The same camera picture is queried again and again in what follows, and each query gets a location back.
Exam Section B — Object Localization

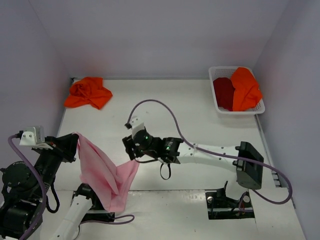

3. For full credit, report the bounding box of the pink t shirt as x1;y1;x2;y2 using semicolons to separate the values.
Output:
75;132;140;213

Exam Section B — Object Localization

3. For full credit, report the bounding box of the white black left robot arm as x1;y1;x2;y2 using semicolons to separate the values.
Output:
0;131;79;240

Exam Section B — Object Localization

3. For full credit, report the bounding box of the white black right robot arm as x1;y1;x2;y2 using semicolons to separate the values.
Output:
122;133;264;206

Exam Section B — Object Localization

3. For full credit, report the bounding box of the orange t shirt on table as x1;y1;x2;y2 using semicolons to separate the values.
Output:
64;77;113;110

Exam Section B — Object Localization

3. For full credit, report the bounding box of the dark red t shirt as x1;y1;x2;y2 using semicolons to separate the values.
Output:
213;77;235;112

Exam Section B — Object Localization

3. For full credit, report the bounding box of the white plastic basket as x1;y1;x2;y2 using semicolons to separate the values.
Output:
208;66;265;115

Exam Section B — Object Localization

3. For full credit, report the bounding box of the orange t shirt in basket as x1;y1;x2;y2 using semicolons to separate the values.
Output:
230;67;263;112

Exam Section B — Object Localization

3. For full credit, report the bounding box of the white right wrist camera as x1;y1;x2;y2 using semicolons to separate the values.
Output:
124;116;145;137

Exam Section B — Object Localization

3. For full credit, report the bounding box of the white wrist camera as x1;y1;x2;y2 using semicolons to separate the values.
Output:
19;125;45;147
124;116;145;137

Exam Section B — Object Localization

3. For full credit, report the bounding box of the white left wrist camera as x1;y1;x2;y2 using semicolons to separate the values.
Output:
19;125;45;147

